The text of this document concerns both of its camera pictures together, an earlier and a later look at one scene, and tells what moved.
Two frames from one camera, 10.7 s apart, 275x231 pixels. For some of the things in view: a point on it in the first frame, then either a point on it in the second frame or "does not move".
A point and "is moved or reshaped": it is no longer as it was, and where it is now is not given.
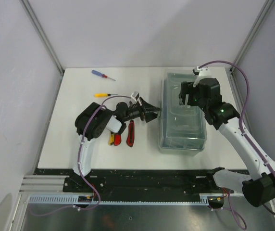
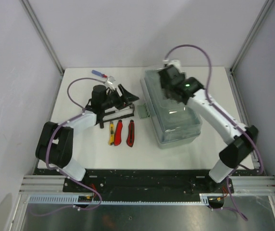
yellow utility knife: [111, 140] does not move
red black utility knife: [130, 138] does not move
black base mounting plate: [135, 181] does not move
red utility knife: [117, 139] does not move
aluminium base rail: [43, 184] does not move
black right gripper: [188, 88] -> [166, 90]
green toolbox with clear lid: [182, 129] is moved or reshaped
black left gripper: [147, 108] -> [129, 97]
